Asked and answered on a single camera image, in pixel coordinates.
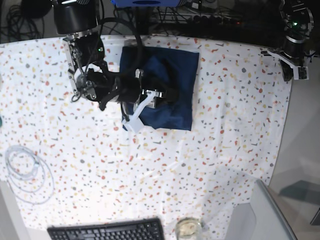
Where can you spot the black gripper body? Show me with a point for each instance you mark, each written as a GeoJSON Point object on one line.
{"type": "Point", "coordinates": [294, 47]}
{"type": "Point", "coordinates": [127, 87]}

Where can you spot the dark blue t-shirt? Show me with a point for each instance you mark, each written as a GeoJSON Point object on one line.
{"type": "Point", "coordinates": [173, 72]}

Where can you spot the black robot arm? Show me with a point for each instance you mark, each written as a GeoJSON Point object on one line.
{"type": "Point", "coordinates": [298, 24]}
{"type": "Point", "coordinates": [88, 71]}

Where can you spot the terrazzo patterned table cloth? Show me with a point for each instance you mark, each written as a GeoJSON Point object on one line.
{"type": "Point", "coordinates": [70, 163]}

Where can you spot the black power strip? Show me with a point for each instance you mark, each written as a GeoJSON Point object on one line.
{"type": "Point", "coordinates": [216, 20]}

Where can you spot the black computer keyboard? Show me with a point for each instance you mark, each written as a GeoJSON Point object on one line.
{"type": "Point", "coordinates": [145, 229]}

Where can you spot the clear glass jar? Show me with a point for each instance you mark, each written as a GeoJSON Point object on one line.
{"type": "Point", "coordinates": [189, 229]}

